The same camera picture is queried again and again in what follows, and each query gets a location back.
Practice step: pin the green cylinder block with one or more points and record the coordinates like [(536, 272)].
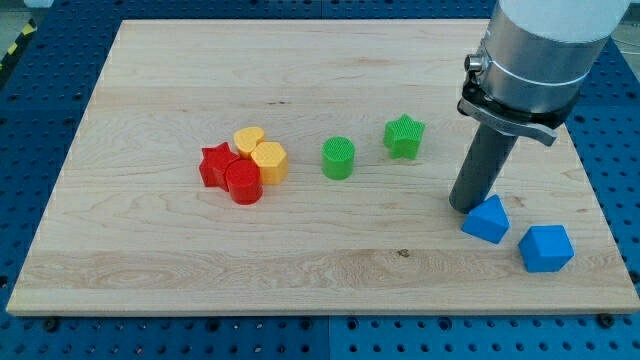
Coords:
[(338, 158)]

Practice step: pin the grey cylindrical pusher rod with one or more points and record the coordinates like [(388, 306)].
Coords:
[(485, 158)]

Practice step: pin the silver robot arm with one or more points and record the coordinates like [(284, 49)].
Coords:
[(526, 75)]

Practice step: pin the red star block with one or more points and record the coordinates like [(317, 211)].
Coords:
[(215, 163)]

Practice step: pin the yellow heart block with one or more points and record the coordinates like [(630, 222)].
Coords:
[(247, 139)]

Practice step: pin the green star block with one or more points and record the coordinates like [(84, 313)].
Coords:
[(403, 137)]

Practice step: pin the blue triangle block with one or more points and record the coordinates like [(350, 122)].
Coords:
[(488, 221)]

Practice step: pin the blue cube block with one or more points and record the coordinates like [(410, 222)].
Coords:
[(546, 248)]

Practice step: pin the yellow hexagon block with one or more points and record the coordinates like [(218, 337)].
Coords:
[(272, 161)]

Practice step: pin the red cylinder block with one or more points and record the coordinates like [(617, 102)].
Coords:
[(243, 182)]

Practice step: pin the light wooden board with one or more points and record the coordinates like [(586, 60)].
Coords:
[(131, 230)]

